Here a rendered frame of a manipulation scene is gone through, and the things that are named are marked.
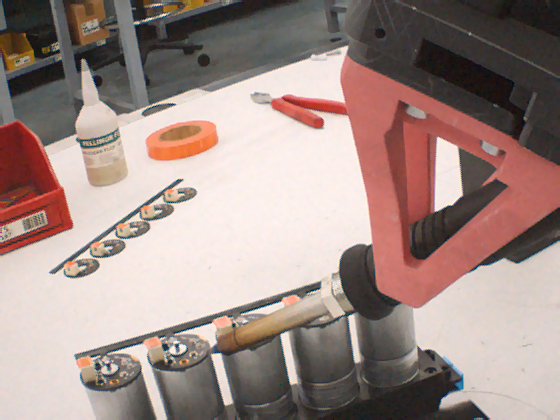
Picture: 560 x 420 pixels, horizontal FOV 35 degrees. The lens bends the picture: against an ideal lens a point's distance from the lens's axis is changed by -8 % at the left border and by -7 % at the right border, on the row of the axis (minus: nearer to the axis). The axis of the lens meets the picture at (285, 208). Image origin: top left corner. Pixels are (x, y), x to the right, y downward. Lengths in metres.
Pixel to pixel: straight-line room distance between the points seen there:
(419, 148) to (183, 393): 0.13
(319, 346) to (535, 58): 0.19
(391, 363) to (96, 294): 0.23
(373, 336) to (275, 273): 0.17
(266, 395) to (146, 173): 0.39
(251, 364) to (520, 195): 0.16
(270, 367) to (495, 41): 0.19
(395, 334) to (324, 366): 0.03
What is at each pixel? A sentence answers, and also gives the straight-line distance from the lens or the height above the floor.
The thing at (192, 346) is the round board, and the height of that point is 0.81.
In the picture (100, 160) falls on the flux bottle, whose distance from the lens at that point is 0.71.
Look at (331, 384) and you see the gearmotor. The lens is 0.37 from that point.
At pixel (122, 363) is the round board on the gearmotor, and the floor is 0.81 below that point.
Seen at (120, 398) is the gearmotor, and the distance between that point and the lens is 0.34.
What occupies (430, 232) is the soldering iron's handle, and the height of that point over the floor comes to 0.87.
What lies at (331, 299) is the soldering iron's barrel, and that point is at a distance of 0.29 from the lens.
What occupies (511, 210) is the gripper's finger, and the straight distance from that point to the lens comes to 0.23.
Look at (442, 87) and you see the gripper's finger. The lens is 0.22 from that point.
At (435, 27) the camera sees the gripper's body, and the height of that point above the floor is 0.95.
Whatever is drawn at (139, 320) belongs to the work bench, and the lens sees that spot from 0.51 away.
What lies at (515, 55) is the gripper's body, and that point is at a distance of 0.19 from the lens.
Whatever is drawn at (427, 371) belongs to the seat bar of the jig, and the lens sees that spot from 0.39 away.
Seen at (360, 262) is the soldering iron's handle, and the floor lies 0.86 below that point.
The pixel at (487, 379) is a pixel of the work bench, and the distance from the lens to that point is 0.41.
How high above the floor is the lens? 0.99
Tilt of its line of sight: 23 degrees down
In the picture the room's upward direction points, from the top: 10 degrees counter-clockwise
